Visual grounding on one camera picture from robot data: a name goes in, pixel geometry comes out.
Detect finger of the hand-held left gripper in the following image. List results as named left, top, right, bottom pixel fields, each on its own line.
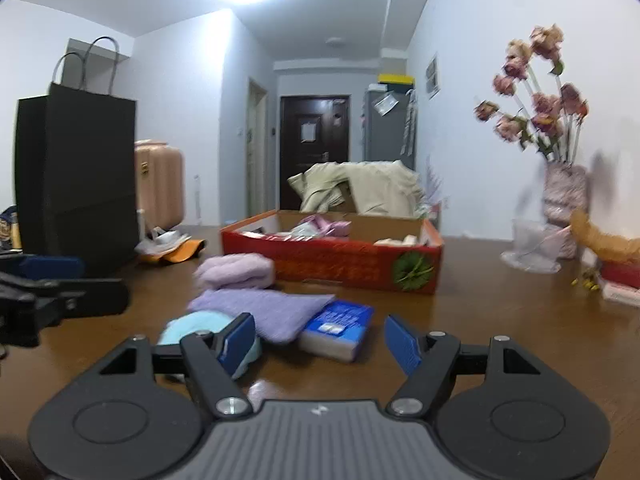
left=0, top=254, right=86, bottom=283
left=0, top=275, right=132, bottom=328

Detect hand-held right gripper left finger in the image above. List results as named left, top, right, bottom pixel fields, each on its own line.
left=97, top=312, right=258, bottom=420

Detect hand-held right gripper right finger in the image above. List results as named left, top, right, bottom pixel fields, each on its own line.
left=384, top=315, right=543, bottom=417

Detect lavender knitted pouch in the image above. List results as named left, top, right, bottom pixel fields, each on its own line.
left=187, top=288, right=336, bottom=345

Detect blue fluffy puff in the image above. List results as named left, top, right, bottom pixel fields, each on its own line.
left=157, top=310, right=262, bottom=378

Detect blue tissue packet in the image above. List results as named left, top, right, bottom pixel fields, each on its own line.
left=299, top=300, right=375, bottom=363

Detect purple fluffy towel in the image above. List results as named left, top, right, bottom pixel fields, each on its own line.
left=194, top=253, right=276, bottom=291

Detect red cardboard box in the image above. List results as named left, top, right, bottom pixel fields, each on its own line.
left=221, top=210, right=445, bottom=295

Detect black paper bag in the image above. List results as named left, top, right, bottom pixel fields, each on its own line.
left=14, top=36, right=138, bottom=278

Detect orange cloth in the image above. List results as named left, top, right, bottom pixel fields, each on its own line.
left=142, top=239, right=207, bottom=263

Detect pink suitcase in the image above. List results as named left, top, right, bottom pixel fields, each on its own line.
left=134, top=140, right=186, bottom=233

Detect beige jacket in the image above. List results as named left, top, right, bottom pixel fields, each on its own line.
left=287, top=160, right=426, bottom=218

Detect clear plastic cup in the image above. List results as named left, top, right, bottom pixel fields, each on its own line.
left=501, top=217, right=571, bottom=275

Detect dark brown door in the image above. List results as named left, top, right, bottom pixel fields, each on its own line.
left=279, top=94, right=351, bottom=211

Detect small yellow trinkets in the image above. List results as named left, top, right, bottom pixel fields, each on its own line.
left=571, top=270, right=601, bottom=291

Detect grey fridge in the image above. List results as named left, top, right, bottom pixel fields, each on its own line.
left=363, top=87, right=416, bottom=171

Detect pink mottled vase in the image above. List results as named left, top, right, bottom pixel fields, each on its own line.
left=542, top=160, right=588, bottom=260

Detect folded umbrella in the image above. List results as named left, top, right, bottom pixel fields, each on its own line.
left=401, top=89, right=417, bottom=157

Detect white book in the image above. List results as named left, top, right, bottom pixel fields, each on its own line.
left=602, top=282, right=640, bottom=307

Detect dried pink roses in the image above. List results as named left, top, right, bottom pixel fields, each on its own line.
left=474, top=24, right=590, bottom=163

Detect wall picture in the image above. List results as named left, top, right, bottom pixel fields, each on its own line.
left=426, top=55, right=441, bottom=100

